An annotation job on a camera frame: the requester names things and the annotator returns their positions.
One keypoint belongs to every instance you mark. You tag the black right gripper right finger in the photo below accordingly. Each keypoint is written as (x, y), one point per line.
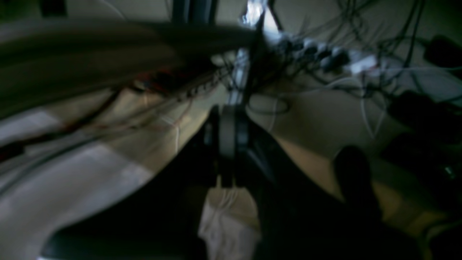
(301, 221)

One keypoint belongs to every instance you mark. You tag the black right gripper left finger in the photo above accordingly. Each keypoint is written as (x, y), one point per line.
(159, 221)

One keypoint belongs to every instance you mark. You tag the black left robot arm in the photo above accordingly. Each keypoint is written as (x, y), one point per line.
(44, 61)

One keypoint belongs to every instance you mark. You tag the white power strip on floor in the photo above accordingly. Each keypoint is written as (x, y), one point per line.
(306, 55)

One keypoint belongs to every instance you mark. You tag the aluminium frame post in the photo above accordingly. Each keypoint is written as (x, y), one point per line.
(246, 58)

